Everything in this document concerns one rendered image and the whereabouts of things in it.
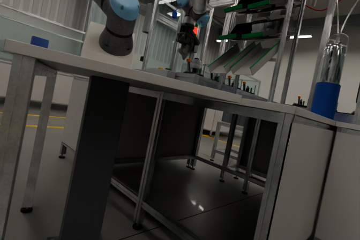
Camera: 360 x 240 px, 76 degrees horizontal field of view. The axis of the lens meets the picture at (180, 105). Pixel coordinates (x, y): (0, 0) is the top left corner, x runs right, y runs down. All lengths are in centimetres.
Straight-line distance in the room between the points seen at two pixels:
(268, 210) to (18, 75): 91
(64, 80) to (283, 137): 574
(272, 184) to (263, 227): 17
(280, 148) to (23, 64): 85
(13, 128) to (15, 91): 9
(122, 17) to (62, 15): 861
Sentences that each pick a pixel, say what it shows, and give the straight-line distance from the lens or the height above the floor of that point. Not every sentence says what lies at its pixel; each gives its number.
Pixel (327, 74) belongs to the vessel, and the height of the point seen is 119.
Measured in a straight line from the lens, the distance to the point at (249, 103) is 100.
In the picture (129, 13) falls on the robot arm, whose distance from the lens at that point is 98.
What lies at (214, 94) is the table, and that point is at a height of 84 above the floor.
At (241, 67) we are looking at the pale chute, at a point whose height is 104.
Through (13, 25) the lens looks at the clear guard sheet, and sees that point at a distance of 610.
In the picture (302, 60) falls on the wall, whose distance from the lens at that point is 1267.
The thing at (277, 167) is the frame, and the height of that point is 63.
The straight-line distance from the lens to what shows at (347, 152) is 163.
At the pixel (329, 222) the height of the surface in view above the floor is 28.
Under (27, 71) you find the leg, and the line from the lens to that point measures 68.
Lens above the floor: 80
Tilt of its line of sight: 1 degrees down
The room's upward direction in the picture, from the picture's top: 11 degrees clockwise
